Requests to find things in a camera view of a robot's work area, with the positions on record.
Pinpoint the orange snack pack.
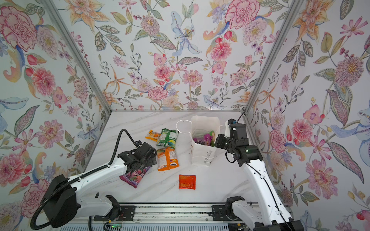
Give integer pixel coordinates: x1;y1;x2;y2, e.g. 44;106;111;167
157;147;180;172

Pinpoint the purple Fox's candy bag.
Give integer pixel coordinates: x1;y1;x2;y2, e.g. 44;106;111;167
119;167;151;188

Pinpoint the green Lays chips bag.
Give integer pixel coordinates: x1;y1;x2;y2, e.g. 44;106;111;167
209;131;216;146

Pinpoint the green snack pack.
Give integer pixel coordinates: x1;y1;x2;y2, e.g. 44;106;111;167
156;129;179;148

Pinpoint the purple berry biscuit pack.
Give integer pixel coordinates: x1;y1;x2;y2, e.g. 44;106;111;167
193;133;211;146

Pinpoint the white paper gift bag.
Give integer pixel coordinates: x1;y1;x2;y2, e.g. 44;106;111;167
176;116;225;167

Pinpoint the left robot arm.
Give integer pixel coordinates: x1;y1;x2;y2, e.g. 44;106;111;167
30;142;157;230

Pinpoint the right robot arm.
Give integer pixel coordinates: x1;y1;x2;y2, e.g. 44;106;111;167
215;134;304;231

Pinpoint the orange small candy packet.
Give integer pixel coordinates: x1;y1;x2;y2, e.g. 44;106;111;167
145;130;161;142

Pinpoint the red small snack packet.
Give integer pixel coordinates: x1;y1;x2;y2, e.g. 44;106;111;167
179;175;196;190

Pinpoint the right thin black cable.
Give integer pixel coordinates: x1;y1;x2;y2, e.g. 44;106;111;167
225;111;295;231

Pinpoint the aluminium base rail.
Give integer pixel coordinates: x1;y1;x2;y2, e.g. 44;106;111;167
46;203;295;224

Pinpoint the right aluminium frame post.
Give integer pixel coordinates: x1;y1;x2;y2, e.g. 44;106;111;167
244;1;302;114

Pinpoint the aluminium frame post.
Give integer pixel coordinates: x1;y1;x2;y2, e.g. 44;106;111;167
41;0;112;116
244;1;302;114

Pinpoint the left black corrugated cable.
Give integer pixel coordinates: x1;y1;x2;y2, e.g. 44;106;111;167
30;128;142;231

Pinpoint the left aluminium frame post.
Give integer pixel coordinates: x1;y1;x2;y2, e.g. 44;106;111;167
41;0;112;116

